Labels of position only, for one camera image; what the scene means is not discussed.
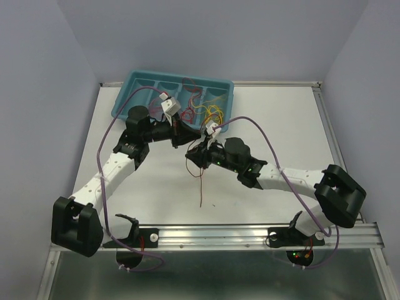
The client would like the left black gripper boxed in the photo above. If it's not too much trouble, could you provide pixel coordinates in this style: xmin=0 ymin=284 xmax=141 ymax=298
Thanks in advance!
xmin=142 ymin=112 xmax=201 ymax=149

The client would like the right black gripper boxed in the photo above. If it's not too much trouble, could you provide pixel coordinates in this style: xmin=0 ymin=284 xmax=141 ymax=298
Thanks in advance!
xmin=184 ymin=136 xmax=241 ymax=174

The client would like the dark red long wire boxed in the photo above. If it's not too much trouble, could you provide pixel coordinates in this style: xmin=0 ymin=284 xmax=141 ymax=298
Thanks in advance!
xmin=184 ymin=140 xmax=213 ymax=208

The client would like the bright red wire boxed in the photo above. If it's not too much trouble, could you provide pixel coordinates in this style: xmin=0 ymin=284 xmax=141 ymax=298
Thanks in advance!
xmin=180 ymin=76 xmax=204 ymax=123

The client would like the thick yellow wire bundle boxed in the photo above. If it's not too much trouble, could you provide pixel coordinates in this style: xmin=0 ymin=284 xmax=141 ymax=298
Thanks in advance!
xmin=193 ymin=93 xmax=226 ymax=126

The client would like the thin pink wire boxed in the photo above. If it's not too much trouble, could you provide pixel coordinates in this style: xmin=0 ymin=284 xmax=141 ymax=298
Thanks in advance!
xmin=147 ymin=96 xmax=166 ymax=121

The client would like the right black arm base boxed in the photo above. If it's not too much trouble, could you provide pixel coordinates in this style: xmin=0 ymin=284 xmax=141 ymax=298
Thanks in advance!
xmin=264 ymin=227 xmax=325 ymax=269

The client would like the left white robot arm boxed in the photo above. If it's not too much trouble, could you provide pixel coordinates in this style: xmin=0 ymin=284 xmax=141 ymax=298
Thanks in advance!
xmin=51 ymin=106 xmax=201 ymax=257

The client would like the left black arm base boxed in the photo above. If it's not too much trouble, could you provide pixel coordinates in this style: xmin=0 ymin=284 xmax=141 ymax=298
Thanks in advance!
xmin=102 ymin=214 xmax=164 ymax=273

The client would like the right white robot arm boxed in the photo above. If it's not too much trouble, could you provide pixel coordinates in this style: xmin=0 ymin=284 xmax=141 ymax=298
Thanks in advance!
xmin=186 ymin=137 xmax=366 ymax=244

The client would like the teal compartment tray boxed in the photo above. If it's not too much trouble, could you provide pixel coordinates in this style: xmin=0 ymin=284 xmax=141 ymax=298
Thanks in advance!
xmin=111 ymin=70 xmax=234 ymax=129

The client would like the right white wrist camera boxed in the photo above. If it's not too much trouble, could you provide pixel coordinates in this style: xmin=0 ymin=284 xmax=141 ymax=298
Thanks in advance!
xmin=204 ymin=121 xmax=221 ymax=149

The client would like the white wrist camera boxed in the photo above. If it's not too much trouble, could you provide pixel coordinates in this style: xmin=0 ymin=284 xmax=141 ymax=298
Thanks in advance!
xmin=204 ymin=121 xmax=221 ymax=149
xmin=159 ymin=92 xmax=181 ymax=126

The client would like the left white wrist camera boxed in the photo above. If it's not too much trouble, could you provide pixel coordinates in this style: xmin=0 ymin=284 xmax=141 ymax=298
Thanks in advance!
xmin=159 ymin=92 xmax=181 ymax=126

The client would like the aluminium mounting rail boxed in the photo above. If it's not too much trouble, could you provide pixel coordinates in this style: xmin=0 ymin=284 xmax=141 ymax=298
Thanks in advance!
xmin=133 ymin=222 xmax=384 ymax=252

